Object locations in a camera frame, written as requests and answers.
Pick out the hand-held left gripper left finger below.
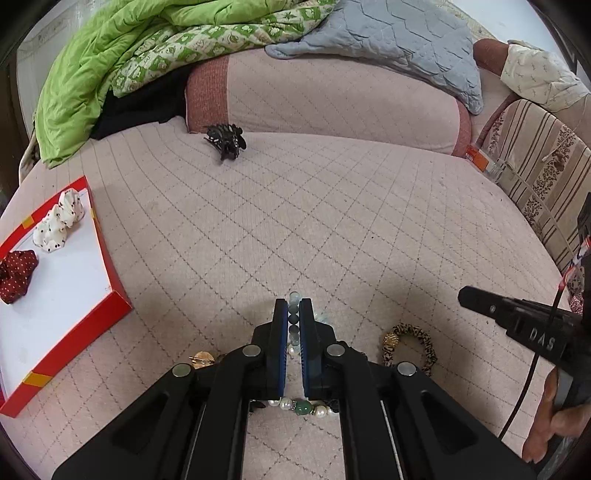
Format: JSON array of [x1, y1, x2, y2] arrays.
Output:
[[51, 298, 289, 480]]

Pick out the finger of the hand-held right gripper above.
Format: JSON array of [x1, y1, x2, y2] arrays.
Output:
[[458, 285, 509, 325]]

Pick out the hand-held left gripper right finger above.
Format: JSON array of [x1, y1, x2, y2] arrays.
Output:
[[299, 298, 537, 480]]

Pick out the dark bead bracelet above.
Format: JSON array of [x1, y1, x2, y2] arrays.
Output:
[[287, 292, 331, 356]]

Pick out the pearl bracelet with green stone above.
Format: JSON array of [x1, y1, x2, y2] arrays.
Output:
[[249, 397, 341, 419]]

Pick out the leopard print bracelet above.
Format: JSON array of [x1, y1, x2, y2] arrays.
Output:
[[381, 323, 438, 377]]

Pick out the gold hair clip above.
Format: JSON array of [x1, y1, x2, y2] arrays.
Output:
[[187, 351, 227, 370]]

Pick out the red box tray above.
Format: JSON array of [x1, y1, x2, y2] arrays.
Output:
[[0, 175, 134, 418]]

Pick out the person's right hand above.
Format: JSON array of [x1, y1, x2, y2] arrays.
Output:
[[523, 368, 585, 463]]

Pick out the bottle with orange label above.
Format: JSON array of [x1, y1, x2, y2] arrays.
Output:
[[465, 145, 506, 184]]

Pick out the striped floral cushion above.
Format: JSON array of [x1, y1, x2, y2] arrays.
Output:
[[480, 98, 591, 278]]

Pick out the black hair claw clip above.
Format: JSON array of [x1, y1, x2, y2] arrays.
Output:
[[202, 122, 247, 162]]

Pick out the white printed cloth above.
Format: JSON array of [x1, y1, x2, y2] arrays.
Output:
[[501, 41, 590, 112]]

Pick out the brown cushion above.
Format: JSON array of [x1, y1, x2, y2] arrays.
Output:
[[475, 38, 513, 80]]

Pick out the pink pillow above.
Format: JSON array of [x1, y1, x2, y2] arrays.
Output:
[[185, 48, 474, 158]]

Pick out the white dotted scrunchie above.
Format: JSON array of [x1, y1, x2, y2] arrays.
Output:
[[32, 188, 87, 254]]

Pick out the red dotted scrunchie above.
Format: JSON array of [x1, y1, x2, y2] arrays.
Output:
[[0, 249, 38, 305]]

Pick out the grey quilted blanket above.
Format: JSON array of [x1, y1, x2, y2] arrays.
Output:
[[265, 0, 485, 116]]

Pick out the black cloth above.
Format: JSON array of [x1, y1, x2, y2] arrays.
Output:
[[92, 65, 195, 139]]

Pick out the beige cloth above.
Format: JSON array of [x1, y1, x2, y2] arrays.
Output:
[[18, 131, 43, 185]]

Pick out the green quilt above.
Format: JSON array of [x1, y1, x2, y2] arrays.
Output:
[[34, 0, 340, 169]]

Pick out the black cable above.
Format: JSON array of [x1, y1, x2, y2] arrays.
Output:
[[498, 277, 573, 439]]

